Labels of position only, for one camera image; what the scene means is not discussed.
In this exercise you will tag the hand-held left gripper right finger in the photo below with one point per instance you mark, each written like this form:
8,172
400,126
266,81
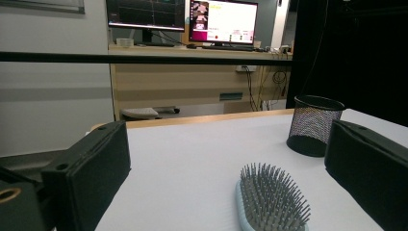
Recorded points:
369,166

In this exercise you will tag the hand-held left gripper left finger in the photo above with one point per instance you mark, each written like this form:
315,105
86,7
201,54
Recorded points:
93,166

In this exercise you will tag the black mesh pen holder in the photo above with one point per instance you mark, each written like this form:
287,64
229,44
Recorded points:
311,125

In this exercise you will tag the light blue hairbrush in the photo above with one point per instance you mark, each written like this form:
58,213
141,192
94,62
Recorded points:
272,199

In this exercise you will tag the white partition panel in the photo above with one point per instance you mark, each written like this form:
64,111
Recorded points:
54,112

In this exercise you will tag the grey chair base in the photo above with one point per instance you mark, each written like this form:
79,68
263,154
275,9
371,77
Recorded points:
139,113

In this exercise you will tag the black curtain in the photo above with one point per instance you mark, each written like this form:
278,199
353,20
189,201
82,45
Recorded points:
369,64

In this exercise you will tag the white table sheet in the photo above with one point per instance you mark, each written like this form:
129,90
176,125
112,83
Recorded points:
198,160

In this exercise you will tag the black horizontal bar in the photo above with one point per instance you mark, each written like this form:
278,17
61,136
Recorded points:
64,57

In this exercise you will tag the wooden table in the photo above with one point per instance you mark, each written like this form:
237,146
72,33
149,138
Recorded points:
198,119

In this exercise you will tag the wooden desk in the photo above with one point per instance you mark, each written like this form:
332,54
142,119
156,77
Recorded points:
176,83

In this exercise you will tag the grey label plate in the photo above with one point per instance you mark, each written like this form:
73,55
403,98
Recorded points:
231,96

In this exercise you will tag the white power socket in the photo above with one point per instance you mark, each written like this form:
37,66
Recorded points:
246,68

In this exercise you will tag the dark screen monitor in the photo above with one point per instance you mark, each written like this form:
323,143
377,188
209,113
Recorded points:
146,12

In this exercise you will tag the black keyboard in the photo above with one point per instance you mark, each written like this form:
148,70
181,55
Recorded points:
227,48

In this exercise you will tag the bright screen monitor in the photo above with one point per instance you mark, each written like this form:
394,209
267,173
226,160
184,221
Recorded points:
231,22

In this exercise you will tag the framed wall board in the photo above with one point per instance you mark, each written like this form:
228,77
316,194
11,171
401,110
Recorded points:
41,5

